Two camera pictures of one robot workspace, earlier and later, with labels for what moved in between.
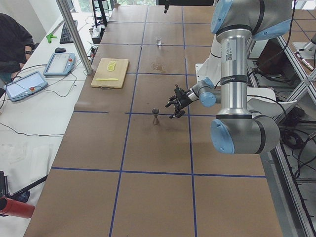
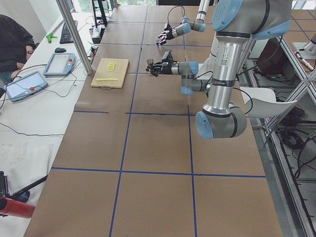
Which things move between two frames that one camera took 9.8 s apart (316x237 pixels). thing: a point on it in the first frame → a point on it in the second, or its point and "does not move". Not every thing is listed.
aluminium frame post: x=62 y=5 does not move
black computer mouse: x=59 y=50 does not move
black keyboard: x=66 y=37 does not move
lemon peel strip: x=105 y=79 does not move
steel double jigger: x=155 y=111 → x=150 y=61
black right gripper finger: x=167 y=5 → x=169 y=35
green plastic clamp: x=49 y=36 does not move
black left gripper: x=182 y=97 → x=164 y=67
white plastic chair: x=263 y=100 does not move
